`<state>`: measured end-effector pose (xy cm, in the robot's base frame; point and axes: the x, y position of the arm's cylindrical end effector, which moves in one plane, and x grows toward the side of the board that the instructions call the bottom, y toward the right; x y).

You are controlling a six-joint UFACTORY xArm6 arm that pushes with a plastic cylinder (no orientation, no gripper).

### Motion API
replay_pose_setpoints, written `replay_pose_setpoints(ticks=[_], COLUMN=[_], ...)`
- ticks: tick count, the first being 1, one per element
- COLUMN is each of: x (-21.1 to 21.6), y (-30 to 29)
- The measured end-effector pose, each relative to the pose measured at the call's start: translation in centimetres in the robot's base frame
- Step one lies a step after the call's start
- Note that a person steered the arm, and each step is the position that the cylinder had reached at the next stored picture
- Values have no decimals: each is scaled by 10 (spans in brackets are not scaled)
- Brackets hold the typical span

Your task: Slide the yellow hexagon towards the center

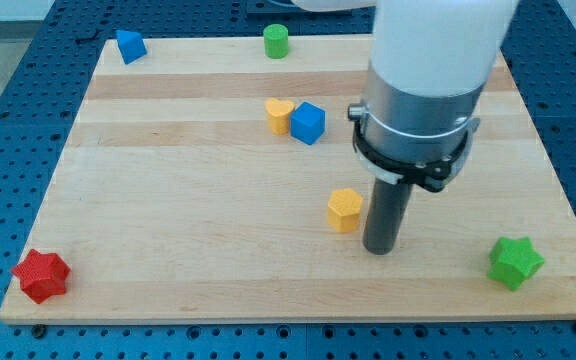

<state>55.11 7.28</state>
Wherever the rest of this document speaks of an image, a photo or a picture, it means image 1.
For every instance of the green cylinder block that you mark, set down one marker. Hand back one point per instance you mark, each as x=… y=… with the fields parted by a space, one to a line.
x=276 y=41

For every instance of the light wooden board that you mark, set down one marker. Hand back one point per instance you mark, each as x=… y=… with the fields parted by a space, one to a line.
x=173 y=203

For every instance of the blue triangle block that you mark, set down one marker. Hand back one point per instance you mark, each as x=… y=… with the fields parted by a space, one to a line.
x=131 y=45

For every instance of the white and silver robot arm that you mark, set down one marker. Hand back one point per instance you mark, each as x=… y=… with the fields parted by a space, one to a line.
x=429 y=62

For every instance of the blue cube block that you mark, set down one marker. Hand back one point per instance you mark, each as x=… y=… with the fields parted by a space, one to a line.
x=307 y=123

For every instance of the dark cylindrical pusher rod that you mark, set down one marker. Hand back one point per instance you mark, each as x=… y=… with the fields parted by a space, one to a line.
x=387 y=208

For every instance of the yellow heart block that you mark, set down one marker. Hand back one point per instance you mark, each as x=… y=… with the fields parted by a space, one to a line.
x=278 y=113

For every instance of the green star block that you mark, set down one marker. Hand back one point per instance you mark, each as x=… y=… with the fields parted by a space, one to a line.
x=513 y=261

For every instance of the red star block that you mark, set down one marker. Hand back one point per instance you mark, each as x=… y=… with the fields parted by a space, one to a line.
x=42 y=275

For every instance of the yellow hexagon block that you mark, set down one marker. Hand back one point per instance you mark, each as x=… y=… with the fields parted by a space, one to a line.
x=343 y=210

